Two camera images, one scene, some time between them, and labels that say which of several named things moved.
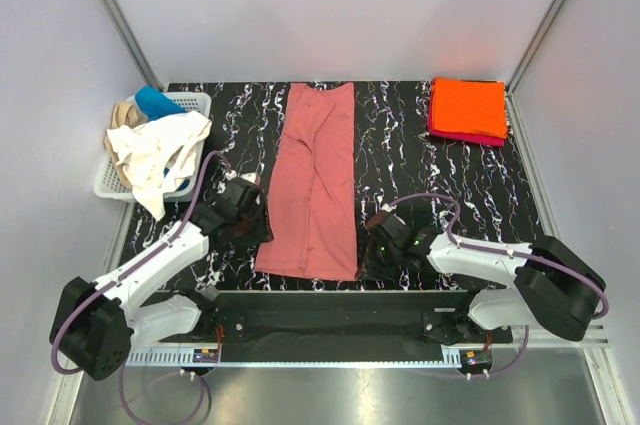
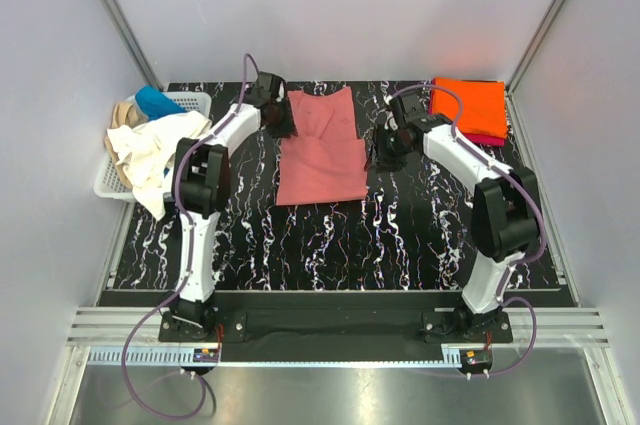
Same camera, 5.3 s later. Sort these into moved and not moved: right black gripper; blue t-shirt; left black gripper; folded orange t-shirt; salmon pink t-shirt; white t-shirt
Moved: left black gripper; right black gripper; salmon pink t-shirt
Not moved: blue t-shirt; folded orange t-shirt; white t-shirt
